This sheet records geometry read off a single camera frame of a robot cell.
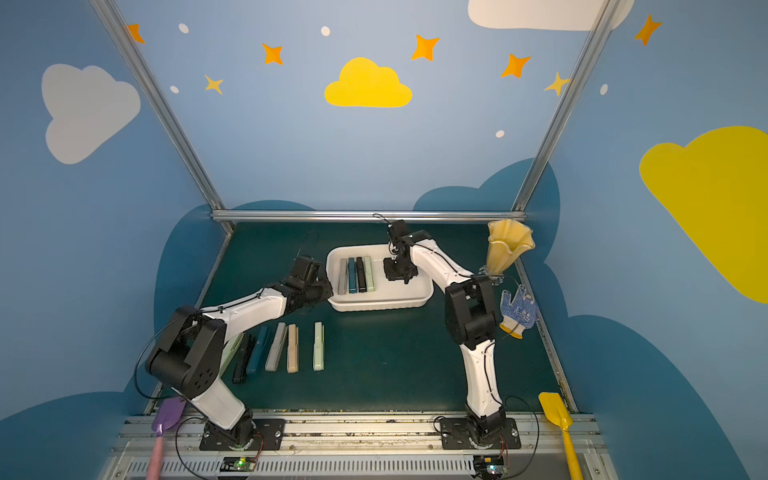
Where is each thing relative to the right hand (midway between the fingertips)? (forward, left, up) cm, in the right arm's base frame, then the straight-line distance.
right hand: (397, 272), depth 98 cm
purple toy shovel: (-45, +58, -5) cm, 73 cm away
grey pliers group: (-30, +35, -5) cm, 46 cm away
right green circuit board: (-51, -25, -8) cm, 57 cm away
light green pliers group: (-25, +22, -6) cm, 34 cm away
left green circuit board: (-54, +37, -8) cm, 66 cm away
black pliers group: (0, +13, -5) cm, 14 cm away
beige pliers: (-26, +30, -5) cm, 40 cm away
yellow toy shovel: (-38, -44, -6) cm, 58 cm away
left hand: (-7, +19, 0) cm, 20 cm away
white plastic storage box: (-5, +3, -6) cm, 8 cm away
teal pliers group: (-31, +39, -5) cm, 50 cm away
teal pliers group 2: (+1, +16, -4) cm, 16 cm away
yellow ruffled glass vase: (+5, -33, +13) cm, 35 cm away
